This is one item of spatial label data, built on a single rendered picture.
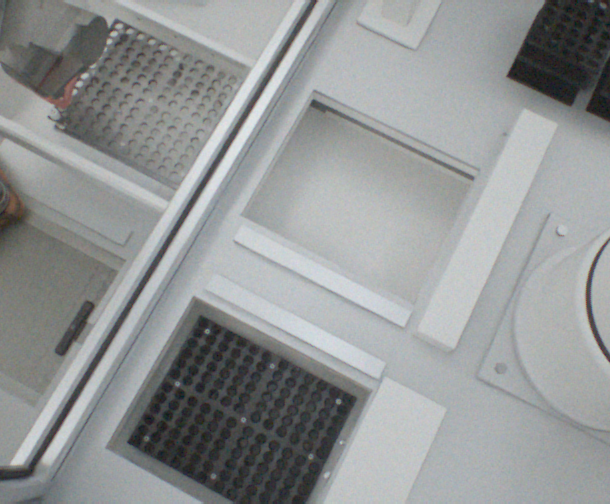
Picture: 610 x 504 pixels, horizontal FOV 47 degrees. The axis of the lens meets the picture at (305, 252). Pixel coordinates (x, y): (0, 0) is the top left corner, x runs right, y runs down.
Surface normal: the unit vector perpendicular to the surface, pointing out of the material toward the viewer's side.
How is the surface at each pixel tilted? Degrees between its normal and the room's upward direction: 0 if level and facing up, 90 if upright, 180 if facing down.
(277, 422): 0
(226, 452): 0
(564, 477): 0
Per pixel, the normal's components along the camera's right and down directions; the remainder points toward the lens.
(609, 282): -0.98, -0.22
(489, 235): 0.03, -0.27
